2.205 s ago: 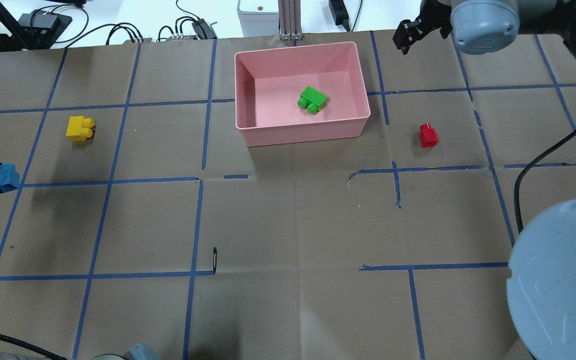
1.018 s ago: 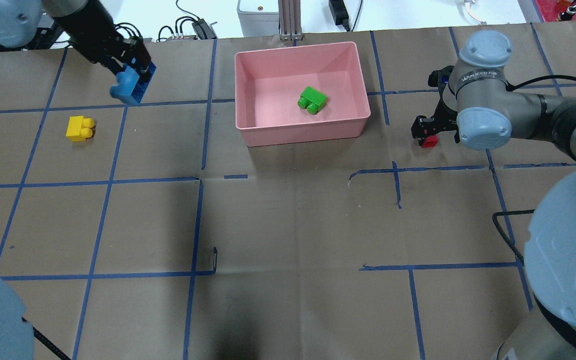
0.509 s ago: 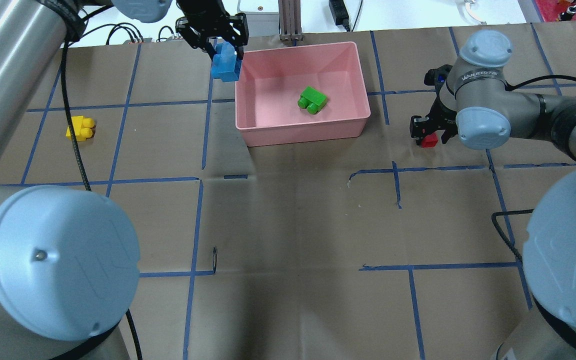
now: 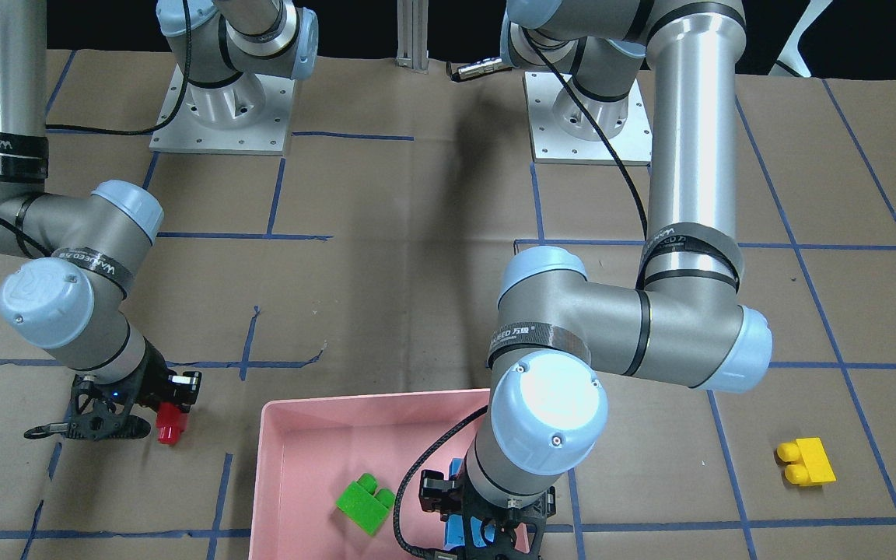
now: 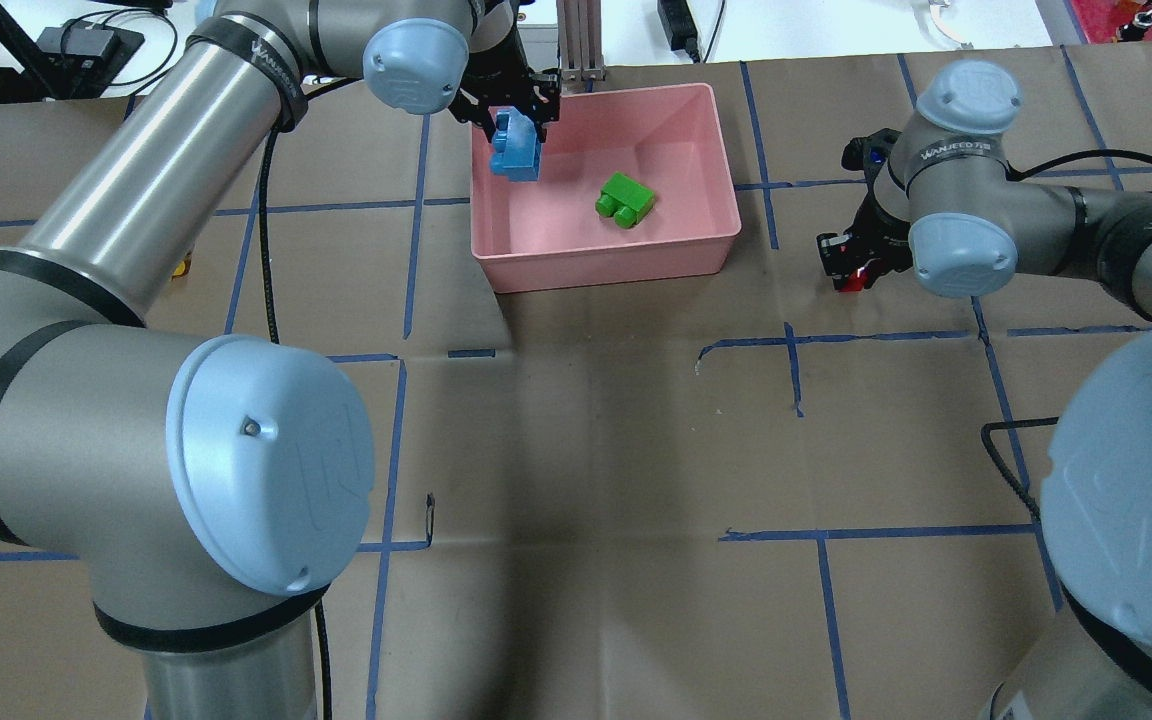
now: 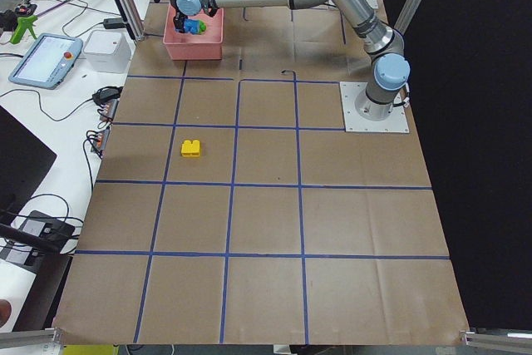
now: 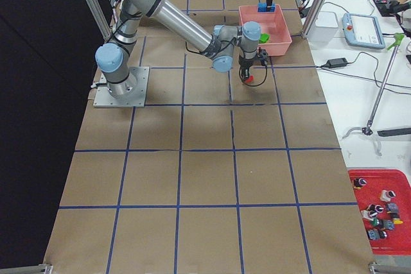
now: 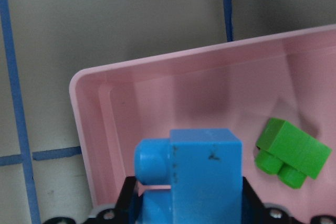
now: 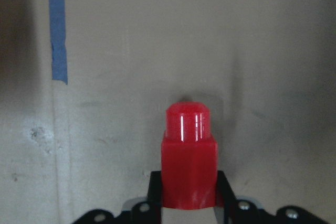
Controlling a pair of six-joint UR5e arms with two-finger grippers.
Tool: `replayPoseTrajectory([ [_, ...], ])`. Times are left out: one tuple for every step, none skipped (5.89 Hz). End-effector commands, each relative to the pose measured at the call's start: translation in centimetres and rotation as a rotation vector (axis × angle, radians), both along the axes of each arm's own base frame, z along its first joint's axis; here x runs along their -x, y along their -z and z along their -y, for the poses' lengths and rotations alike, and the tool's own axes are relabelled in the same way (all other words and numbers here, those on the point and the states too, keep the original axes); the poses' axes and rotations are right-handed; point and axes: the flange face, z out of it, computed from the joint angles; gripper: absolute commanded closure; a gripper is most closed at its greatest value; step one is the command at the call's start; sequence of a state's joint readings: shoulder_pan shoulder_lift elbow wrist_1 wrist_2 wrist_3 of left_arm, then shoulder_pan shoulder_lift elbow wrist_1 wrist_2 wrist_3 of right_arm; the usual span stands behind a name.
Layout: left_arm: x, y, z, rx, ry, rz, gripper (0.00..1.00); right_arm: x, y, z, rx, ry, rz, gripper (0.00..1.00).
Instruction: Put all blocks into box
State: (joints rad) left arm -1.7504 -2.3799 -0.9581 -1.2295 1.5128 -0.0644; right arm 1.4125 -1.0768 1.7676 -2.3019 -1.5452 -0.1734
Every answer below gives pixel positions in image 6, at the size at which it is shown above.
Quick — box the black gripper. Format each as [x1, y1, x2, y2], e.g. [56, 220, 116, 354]
[170, 0, 186, 33]

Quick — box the blue toy block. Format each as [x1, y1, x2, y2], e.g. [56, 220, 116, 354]
[185, 18, 197, 35]

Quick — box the green toy block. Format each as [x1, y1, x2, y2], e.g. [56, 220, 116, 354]
[196, 20, 207, 35]

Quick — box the pink plastic box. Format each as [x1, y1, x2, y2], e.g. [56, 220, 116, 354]
[163, 5, 224, 61]

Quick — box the white square box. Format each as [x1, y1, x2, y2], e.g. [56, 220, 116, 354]
[83, 30, 131, 73]

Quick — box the black power adapter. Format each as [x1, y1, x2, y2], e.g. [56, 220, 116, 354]
[102, 17, 125, 30]

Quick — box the yellow toy block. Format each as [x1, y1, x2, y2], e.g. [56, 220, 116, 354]
[180, 139, 202, 158]

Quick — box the blue teach pendant tablet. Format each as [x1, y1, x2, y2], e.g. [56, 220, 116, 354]
[8, 33, 83, 90]

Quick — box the brown paper table cover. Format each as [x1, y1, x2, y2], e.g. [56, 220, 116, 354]
[54, 1, 469, 345]

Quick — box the green handled grabber tool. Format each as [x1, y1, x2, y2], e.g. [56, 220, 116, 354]
[9, 15, 37, 45]

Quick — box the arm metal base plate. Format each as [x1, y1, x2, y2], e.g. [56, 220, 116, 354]
[339, 81, 410, 134]

